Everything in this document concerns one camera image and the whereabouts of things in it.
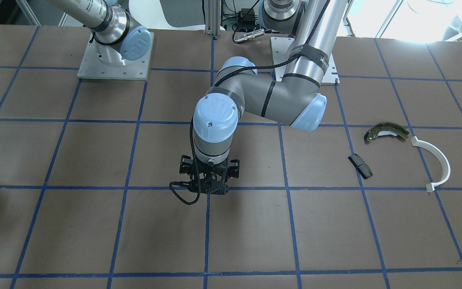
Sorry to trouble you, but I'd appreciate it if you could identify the black braided cable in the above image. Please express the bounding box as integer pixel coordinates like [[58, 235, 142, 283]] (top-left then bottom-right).
[[169, 0, 332, 205]]

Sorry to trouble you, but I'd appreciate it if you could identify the white curved plastic bracket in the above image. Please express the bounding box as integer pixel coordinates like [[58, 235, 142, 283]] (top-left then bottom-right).
[[411, 136, 451, 193]]

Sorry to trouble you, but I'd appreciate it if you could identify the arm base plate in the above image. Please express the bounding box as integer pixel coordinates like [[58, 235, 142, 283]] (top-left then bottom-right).
[[270, 36, 340, 85], [77, 36, 152, 80]]

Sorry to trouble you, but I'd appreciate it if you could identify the olive brake shoe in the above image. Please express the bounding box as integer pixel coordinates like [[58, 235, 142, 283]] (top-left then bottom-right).
[[364, 122, 409, 143]]

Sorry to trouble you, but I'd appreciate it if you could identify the black brake pad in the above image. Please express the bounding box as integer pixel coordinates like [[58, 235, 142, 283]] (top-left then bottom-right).
[[348, 153, 373, 179]]

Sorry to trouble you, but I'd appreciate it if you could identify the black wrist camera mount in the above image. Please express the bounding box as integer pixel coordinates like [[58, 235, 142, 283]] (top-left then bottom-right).
[[188, 179, 229, 195]]

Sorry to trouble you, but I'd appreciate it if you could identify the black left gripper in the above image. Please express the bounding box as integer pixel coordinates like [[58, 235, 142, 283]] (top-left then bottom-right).
[[178, 155, 240, 188]]

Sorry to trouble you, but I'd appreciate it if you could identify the silver cylindrical connector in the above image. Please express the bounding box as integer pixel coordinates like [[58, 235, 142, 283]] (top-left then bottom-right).
[[233, 28, 265, 44]]

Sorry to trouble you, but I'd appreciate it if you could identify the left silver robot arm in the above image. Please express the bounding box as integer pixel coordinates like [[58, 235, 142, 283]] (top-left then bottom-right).
[[172, 0, 350, 194]]

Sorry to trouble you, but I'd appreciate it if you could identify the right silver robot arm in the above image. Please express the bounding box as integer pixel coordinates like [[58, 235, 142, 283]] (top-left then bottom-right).
[[50, 0, 154, 67]]

